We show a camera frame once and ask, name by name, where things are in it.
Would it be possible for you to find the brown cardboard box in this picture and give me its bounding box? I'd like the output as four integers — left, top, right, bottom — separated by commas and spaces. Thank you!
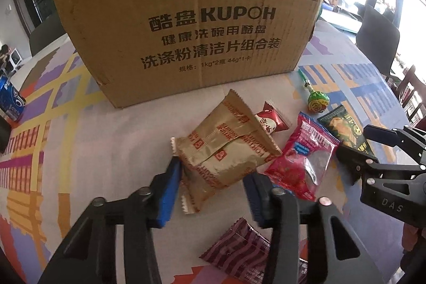
51, 0, 333, 110

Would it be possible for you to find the green lollipop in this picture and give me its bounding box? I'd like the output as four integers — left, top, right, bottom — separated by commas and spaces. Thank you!
297, 69, 330, 113

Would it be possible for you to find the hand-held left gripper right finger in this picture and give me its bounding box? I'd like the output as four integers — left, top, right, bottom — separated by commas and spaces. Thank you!
243, 172, 387, 284

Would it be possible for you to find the maroon striped snack packet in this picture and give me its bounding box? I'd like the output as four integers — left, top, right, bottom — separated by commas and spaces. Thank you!
200, 217, 308, 284

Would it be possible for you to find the red snack packet with window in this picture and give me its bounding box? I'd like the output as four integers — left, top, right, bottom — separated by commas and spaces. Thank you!
263, 111, 342, 201

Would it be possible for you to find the gold snack packet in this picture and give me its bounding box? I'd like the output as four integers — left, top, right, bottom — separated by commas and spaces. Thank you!
170, 89, 283, 171
178, 144, 267, 215

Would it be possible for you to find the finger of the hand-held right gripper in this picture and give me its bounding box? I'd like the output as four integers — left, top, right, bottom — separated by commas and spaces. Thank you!
335, 145, 426, 186
363, 124, 426, 158

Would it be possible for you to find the brown wooden chair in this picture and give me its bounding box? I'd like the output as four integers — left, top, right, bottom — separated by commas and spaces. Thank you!
394, 64, 426, 125

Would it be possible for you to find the white cube stand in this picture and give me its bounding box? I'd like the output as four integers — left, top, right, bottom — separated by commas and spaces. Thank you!
8, 49, 24, 68

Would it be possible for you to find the dark grey dining chair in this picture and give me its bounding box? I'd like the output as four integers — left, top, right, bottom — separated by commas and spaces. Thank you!
29, 16, 72, 56
355, 5, 400, 76

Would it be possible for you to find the blue soda can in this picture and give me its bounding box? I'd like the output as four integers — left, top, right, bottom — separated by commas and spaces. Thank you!
0, 74, 26, 122

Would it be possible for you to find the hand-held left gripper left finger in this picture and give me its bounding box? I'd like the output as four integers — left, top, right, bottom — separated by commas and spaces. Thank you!
38, 156, 182, 284

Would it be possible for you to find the small red white packet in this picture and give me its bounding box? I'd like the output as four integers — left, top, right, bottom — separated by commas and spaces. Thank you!
255, 101, 290, 138

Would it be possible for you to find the dark green chips packet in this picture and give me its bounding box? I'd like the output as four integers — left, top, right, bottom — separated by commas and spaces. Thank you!
317, 105, 378, 160

